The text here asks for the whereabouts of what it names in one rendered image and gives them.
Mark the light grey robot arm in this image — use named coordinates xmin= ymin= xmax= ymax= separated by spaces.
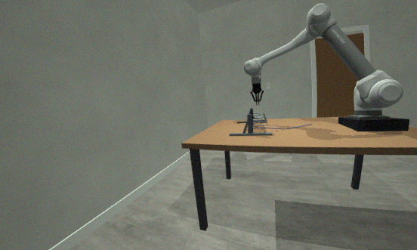
xmin=244 ymin=4 xmax=403 ymax=119

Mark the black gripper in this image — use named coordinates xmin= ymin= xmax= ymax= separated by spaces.
xmin=250 ymin=83 xmax=264 ymax=109

